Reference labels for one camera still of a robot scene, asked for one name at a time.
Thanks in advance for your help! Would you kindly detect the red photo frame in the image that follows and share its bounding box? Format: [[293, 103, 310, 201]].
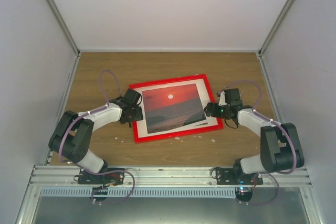
[[129, 74, 224, 143]]

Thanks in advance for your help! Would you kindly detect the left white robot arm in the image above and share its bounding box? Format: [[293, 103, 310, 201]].
[[48, 89, 143, 184]]

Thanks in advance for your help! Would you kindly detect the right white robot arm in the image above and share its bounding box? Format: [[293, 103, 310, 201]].
[[204, 89, 305, 185]]

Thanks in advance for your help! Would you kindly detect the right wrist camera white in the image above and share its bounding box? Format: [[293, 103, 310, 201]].
[[217, 91, 227, 106]]

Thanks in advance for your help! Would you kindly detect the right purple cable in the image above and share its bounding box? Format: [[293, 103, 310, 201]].
[[217, 80, 299, 206]]

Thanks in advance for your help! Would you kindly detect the purple cable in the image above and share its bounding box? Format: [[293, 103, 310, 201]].
[[59, 69, 136, 205], [217, 80, 299, 206]]

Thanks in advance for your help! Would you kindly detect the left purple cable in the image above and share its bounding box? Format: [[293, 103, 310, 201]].
[[59, 69, 136, 205]]

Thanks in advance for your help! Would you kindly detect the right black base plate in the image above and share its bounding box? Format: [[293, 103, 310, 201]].
[[210, 167, 263, 186]]

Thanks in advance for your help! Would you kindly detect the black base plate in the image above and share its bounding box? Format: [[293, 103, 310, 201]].
[[210, 167, 263, 186], [74, 168, 125, 185]]

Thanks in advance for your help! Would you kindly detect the grey slotted cable duct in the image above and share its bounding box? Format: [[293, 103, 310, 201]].
[[40, 187, 236, 199]]

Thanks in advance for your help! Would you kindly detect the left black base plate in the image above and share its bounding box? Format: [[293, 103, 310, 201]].
[[74, 168, 125, 185]]

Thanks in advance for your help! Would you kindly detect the aluminium front rail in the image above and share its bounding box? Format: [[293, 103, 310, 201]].
[[28, 166, 312, 188]]

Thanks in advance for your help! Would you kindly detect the left aluminium corner post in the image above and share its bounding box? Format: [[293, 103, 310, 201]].
[[46, 0, 80, 57]]

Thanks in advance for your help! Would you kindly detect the aluminium corner post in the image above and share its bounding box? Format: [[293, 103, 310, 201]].
[[46, 0, 80, 57], [257, 0, 295, 58]]

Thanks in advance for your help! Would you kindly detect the right aluminium corner post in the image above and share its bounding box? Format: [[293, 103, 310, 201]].
[[257, 0, 295, 58]]

